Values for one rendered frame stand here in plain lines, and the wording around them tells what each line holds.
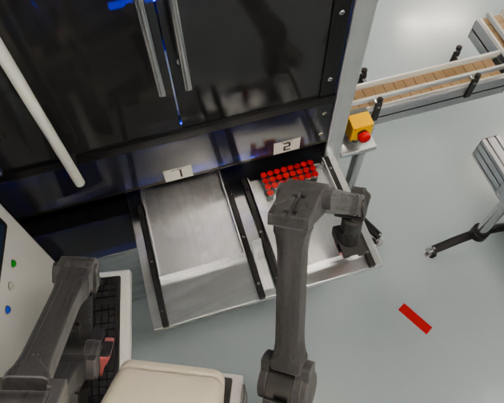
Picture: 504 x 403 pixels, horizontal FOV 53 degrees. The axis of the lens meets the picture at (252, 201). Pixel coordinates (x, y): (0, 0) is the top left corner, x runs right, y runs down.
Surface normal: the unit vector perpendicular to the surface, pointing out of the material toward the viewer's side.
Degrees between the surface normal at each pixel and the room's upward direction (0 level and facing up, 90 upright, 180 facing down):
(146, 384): 42
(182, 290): 0
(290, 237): 52
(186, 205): 0
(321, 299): 0
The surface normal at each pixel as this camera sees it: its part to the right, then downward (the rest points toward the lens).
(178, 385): 0.07, -0.94
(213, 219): -0.01, -0.47
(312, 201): -0.15, -0.77
